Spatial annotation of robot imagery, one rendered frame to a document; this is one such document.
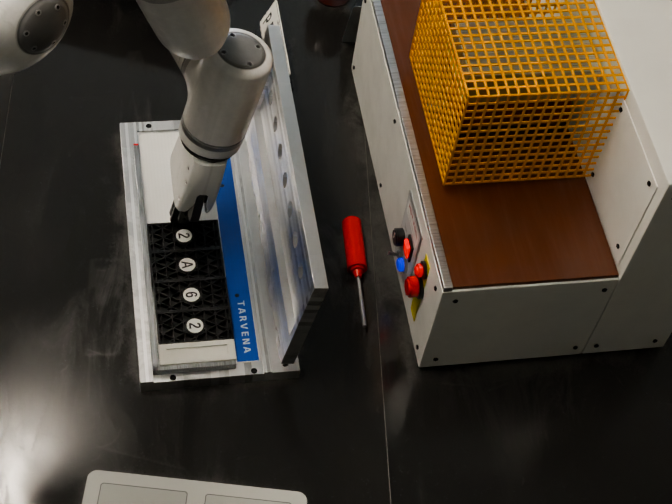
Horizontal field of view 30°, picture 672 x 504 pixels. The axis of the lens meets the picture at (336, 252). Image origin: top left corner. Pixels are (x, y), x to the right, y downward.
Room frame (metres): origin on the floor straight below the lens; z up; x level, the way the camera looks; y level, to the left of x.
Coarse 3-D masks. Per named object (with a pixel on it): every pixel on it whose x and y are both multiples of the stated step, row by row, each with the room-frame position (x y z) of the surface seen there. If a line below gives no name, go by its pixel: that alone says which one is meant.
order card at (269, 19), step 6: (276, 0) 1.47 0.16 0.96; (276, 6) 1.46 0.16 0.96; (270, 12) 1.46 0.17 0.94; (276, 12) 1.45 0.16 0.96; (264, 18) 1.46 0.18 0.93; (270, 18) 1.45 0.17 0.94; (276, 18) 1.44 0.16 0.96; (264, 24) 1.45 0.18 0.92; (270, 24) 1.44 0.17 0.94; (276, 24) 1.42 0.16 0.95; (264, 30) 1.44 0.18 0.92; (282, 30) 1.41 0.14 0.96; (282, 36) 1.39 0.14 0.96; (288, 66) 1.33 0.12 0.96
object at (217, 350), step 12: (168, 348) 0.83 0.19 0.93; (180, 348) 0.83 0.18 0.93; (192, 348) 0.83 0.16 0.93; (204, 348) 0.84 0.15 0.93; (216, 348) 0.84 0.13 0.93; (228, 348) 0.84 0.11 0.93; (168, 360) 0.81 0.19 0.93; (180, 360) 0.81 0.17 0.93; (192, 360) 0.82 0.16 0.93; (204, 360) 0.82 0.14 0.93; (216, 360) 0.82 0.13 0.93; (228, 360) 0.83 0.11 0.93
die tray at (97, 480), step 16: (96, 480) 0.64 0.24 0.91; (112, 480) 0.64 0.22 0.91; (128, 480) 0.65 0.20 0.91; (144, 480) 0.65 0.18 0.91; (160, 480) 0.65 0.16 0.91; (176, 480) 0.66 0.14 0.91; (192, 480) 0.66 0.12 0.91; (96, 496) 0.62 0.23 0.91; (112, 496) 0.62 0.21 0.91; (128, 496) 0.63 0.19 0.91; (144, 496) 0.63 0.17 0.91; (160, 496) 0.63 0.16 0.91; (176, 496) 0.64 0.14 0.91; (192, 496) 0.64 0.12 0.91; (208, 496) 0.65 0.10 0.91; (224, 496) 0.65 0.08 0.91; (240, 496) 0.65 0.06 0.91; (256, 496) 0.66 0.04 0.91; (272, 496) 0.66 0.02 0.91; (288, 496) 0.66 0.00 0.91; (304, 496) 0.67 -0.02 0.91
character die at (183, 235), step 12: (156, 228) 1.02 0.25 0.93; (168, 228) 1.02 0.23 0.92; (180, 228) 1.02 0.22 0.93; (192, 228) 1.03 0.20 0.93; (204, 228) 1.03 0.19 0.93; (216, 228) 1.03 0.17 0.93; (156, 240) 0.99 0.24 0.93; (168, 240) 1.00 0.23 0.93; (180, 240) 1.00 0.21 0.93; (192, 240) 1.00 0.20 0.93; (204, 240) 1.01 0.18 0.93; (216, 240) 1.01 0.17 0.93
